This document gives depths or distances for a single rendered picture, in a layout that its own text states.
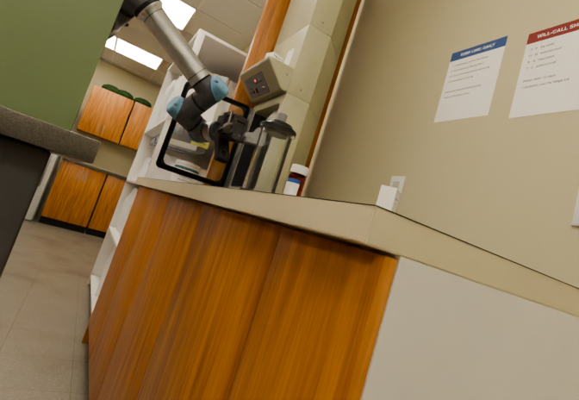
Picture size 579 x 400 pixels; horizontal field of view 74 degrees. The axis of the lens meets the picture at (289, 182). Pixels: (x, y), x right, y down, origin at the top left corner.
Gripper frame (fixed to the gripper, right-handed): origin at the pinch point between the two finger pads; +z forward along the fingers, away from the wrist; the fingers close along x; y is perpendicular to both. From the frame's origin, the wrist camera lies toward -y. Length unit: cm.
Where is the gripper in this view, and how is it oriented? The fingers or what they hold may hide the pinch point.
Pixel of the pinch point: (251, 135)
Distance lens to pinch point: 119.6
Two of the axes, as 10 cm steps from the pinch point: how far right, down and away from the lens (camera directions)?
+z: 6.8, 0.6, -7.3
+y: 2.7, -9.5, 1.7
